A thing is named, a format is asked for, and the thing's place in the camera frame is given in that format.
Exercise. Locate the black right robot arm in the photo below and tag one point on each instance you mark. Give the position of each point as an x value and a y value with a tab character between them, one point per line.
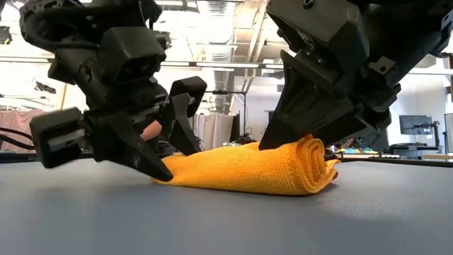
407	8

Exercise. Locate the orange microfibre towel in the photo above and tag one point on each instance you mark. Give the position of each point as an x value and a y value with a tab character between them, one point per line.
247	170

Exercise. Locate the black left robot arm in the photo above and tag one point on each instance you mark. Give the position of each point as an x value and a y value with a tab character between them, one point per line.
113	14

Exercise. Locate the pink curtain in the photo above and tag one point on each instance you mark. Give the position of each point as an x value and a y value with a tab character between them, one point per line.
17	131

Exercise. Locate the black background robot arm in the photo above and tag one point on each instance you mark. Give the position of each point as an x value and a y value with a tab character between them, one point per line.
247	139

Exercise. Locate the silver ventilation duct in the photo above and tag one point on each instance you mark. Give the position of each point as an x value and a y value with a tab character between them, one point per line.
219	46

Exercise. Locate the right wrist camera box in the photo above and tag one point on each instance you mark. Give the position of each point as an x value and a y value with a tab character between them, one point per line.
318	25

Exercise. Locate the black stand frame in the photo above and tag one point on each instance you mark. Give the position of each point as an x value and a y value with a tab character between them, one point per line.
226	92

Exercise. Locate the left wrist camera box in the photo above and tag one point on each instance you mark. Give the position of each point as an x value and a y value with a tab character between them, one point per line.
131	49

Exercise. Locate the black aluminium table frame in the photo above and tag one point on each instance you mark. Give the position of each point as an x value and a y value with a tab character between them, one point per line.
407	163

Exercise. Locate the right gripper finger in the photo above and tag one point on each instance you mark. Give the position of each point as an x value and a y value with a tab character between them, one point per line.
354	132
304	110

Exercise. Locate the black computer monitor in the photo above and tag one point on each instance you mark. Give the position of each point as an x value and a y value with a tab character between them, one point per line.
415	124
449	132

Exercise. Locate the background desk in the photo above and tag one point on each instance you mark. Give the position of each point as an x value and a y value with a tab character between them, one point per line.
403	146

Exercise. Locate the white curtain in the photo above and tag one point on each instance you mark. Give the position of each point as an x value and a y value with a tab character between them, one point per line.
216	131

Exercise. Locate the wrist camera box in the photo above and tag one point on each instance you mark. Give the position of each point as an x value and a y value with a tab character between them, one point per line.
318	25
131	49

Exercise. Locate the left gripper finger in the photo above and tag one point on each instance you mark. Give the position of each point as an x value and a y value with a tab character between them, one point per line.
117	141
184	117

